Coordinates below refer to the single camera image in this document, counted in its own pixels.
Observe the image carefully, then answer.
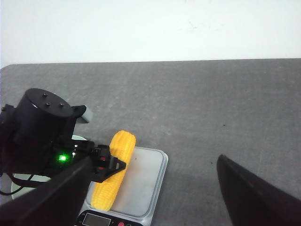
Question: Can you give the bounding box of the silver digital kitchen scale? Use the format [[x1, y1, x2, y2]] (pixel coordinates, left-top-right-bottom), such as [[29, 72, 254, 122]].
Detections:
[[76, 147, 168, 226]]

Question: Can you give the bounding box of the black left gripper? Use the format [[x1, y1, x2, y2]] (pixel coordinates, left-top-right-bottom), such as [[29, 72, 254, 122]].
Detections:
[[50, 139, 127, 183]]

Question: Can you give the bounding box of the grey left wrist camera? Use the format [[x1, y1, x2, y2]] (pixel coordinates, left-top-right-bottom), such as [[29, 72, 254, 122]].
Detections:
[[76, 105, 94, 124]]

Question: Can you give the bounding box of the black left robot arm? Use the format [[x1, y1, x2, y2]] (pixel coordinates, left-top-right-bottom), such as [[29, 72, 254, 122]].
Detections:
[[0, 88, 127, 182]]

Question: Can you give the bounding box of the yellow corn cob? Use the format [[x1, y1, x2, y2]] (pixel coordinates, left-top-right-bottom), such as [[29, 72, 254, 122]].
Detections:
[[91, 130, 136, 211]]

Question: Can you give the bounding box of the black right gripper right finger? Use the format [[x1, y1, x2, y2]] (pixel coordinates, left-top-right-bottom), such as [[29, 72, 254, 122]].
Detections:
[[216, 155, 301, 226]]

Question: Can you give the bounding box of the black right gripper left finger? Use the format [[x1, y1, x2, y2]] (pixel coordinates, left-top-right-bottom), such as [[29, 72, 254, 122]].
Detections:
[[0, 157, 92, 226]]

